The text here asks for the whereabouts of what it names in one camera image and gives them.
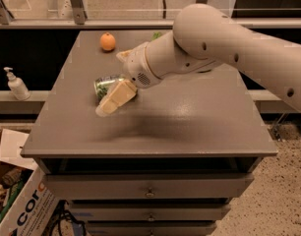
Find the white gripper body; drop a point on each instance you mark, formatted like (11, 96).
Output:
(136, 68)

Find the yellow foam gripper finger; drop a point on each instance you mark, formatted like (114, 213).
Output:
(123, 55)
(118, 94)

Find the green soda can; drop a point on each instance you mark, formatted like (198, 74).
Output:
(102, 85)

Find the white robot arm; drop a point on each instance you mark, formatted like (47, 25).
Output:
(201, 34)

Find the orange fruit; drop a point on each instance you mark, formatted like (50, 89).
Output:
(107, 42)

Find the green snack bag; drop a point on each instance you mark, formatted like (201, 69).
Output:
(156, 35)

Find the grey drawer cabinet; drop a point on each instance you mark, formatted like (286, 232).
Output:
(194, 139)

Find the white pump bottle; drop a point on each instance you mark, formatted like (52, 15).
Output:
(16, 85)

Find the top drawer knob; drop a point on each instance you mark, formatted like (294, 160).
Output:
(150, 193)

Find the drawer knob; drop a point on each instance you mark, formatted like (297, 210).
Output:
(151, 218)
(150, 193)

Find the white paper sheet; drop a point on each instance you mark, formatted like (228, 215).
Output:
(11, 145)

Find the white cardboard box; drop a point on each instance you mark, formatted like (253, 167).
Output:
(30, 209)

